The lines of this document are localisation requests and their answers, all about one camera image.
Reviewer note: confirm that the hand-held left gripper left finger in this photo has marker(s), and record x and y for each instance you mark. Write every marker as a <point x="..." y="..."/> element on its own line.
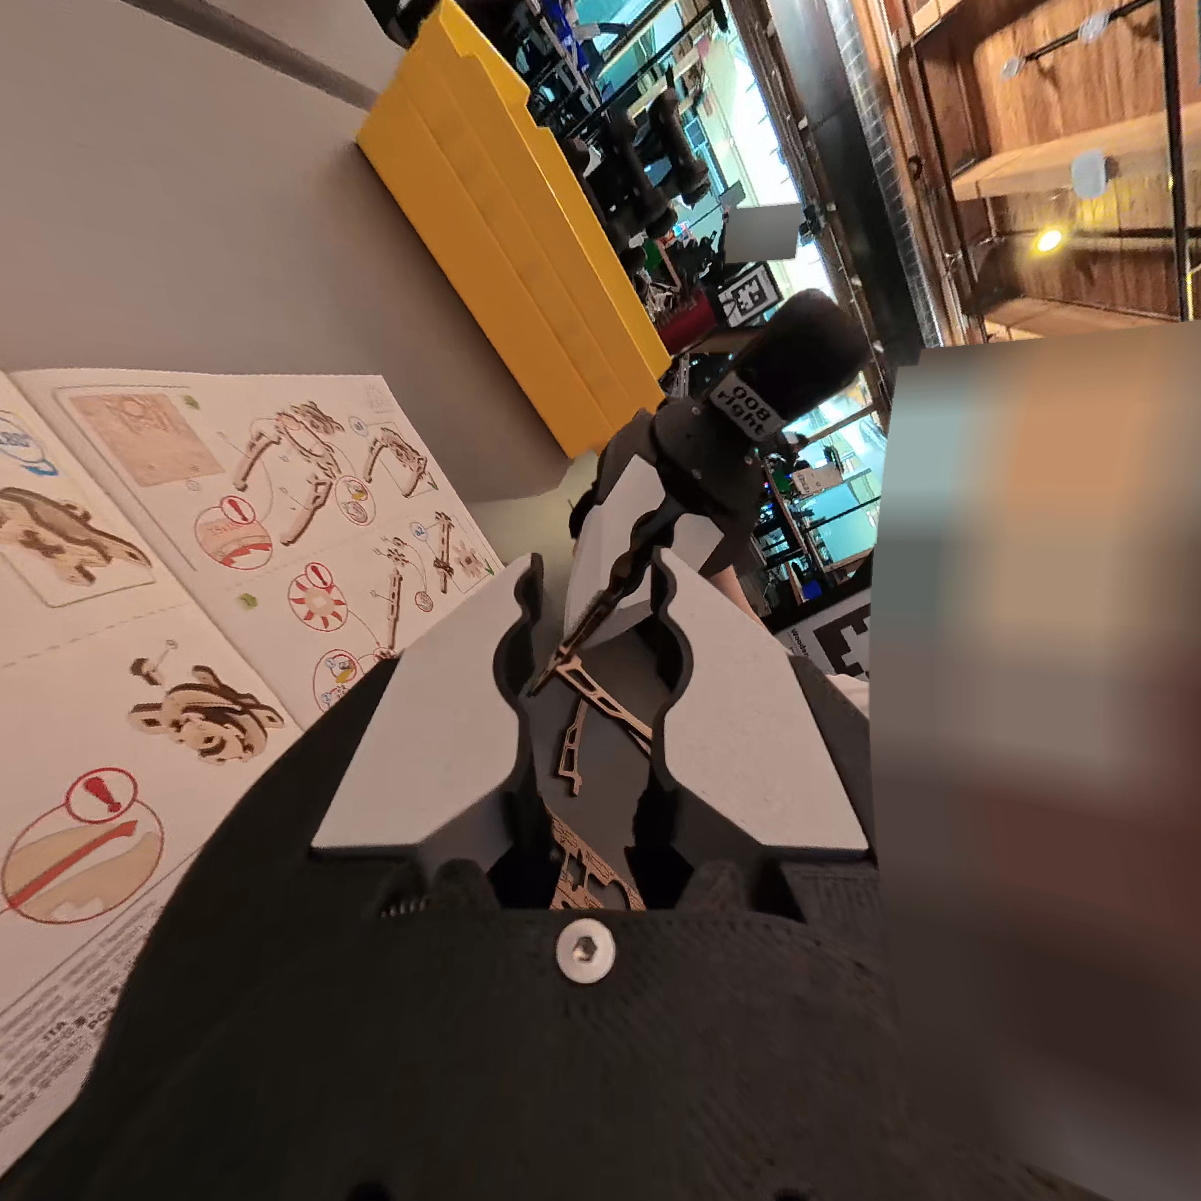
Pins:
<point x="422" y="749"/>

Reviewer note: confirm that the small printed tag sign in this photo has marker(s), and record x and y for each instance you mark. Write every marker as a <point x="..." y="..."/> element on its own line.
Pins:
<point x="752" y="296"/>

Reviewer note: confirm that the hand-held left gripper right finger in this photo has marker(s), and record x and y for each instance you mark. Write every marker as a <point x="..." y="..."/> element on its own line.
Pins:
<point x="761" y="749"/>

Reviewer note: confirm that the yellow plastic bin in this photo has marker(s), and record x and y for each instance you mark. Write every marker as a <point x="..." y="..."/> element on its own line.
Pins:
<point x="489" y="206"/>

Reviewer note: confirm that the black white tag poster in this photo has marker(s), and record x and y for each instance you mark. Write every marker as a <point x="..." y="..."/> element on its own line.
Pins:
<point x="841" y="644"/>

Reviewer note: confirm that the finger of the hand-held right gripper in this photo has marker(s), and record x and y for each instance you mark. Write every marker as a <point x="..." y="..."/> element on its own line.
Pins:
<point x="606" y="535"/>
<point x="699" y="543"/>

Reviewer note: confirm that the thin wooden lattice leg part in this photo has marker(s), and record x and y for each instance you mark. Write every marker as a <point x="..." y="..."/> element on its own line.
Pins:
<point x="611" y="706"/>

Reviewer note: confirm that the glowing ceiling lamp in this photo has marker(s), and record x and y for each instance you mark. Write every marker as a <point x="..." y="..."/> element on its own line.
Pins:
<point x="1047" y="237"/>

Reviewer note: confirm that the paper instruction booklet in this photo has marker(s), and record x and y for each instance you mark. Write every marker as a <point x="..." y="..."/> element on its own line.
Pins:
<point x="143" y="561"/>

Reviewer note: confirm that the wooden wall shelf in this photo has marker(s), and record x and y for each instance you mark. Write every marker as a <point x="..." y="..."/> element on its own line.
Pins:
<point x="1058" y="113"/>

